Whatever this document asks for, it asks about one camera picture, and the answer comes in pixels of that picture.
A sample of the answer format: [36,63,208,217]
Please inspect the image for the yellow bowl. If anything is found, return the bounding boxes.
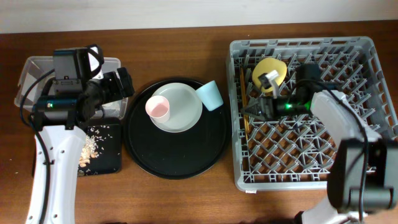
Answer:
[252,58,287,93]

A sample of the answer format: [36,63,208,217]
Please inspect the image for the blue plastic cup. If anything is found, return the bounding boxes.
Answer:
[195,80,223,111]

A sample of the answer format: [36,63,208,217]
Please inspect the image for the food scraps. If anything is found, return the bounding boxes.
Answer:
[79,124,113,168]

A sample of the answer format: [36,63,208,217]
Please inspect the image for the grey round plate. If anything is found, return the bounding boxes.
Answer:
[151,83,203,133]

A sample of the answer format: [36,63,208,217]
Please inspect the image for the pink plastic cup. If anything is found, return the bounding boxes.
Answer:
[145,95,170,123]

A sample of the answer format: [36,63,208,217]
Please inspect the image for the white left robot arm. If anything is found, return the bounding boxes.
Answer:
[23,67,134,223]

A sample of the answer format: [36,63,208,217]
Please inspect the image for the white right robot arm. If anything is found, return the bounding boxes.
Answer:
[242,64,397,223]

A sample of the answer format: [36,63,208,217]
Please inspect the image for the grey dishwasher rack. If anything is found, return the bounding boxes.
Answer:
[226,36,397,192]

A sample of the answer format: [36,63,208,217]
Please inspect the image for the clear plastic bin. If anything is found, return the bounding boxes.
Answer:
[14,56,128,119]

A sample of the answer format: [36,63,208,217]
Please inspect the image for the black rectangular tray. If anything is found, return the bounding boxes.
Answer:
[32,116,123,178]

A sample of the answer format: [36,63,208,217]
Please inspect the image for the round black tray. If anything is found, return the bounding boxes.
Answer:
[124,78,231,179]

